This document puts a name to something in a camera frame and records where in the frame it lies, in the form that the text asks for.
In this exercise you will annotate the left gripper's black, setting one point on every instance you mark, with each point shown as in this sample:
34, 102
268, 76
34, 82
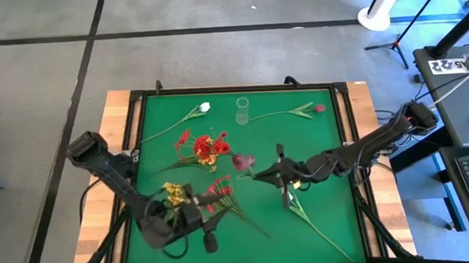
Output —
190, 215

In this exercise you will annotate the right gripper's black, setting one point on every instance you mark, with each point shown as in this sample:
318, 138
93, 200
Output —
294, 172

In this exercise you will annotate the red artificial flower bunch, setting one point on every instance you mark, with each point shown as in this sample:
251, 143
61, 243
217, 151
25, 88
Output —
221, 147
235, 207

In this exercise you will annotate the white artificial tulip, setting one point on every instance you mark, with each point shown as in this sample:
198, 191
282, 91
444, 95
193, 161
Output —
302, 213
205, 106

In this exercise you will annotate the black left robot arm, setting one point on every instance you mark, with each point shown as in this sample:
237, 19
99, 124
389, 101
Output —
110, 171

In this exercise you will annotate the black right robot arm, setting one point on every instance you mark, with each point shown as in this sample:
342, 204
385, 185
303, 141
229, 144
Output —
366, 144

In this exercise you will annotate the clear glass vase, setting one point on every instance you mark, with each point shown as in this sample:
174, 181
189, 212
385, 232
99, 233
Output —
242, 116

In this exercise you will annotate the green table mat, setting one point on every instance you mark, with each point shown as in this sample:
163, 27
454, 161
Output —
234, 254

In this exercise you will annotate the small black box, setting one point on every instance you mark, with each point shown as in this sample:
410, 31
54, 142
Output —
417, 78

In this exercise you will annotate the black tripod stand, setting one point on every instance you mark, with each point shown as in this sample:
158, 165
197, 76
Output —
395, 45

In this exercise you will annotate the blue desk leg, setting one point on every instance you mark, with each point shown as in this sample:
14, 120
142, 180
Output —
451, 200

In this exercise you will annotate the grey desk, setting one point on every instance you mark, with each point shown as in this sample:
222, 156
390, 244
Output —
453, 106

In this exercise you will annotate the white paper number label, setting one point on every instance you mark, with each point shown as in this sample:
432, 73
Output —
442, 66

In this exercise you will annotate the thick black slanted pole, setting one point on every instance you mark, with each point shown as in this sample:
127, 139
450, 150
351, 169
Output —
456, 30

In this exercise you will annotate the black aluminium table frame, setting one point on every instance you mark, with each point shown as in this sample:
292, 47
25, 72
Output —
215, 88

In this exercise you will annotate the white post with round base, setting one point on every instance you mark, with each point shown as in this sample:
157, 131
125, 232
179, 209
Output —
378, 16

